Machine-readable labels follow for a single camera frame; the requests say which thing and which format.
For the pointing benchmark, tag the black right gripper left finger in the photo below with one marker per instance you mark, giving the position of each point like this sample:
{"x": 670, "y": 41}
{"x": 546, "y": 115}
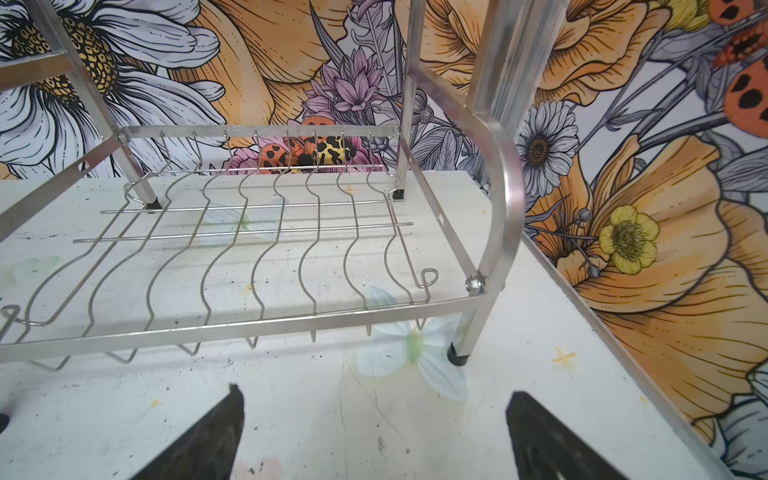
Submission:
{"x": 207, "y": 450}

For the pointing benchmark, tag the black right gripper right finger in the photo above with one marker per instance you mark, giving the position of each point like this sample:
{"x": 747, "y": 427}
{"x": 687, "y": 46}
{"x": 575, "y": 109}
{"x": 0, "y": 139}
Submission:
{"x": 545, "y": 448}

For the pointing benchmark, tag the silver metal dish rack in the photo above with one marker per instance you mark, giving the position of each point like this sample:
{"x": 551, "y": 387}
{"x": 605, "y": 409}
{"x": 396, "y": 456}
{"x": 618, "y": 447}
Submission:
{"x": 181, "y": 173}

